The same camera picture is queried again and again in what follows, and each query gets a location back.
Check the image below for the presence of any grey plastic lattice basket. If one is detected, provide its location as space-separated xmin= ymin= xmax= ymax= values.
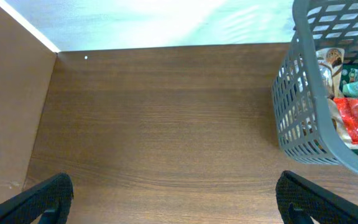
xmin=272 ymin=1 xmax=358 ymax=174

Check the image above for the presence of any beige cookie bag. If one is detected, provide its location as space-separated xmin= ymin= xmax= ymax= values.
xmin=316 ymin=47 xmax=358 ymax=150

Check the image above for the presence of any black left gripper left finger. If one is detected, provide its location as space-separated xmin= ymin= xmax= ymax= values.
xmin=0 ymin=173 xmax=74 ymax=224

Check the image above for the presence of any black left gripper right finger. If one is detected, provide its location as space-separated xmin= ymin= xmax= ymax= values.
xmin=275 ymin=170 xmax=358 ymax=224

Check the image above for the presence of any green Nescafe coffee bag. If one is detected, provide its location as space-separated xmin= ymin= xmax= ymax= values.
xmin=339 ymin=64 xmax=358 ymax=155

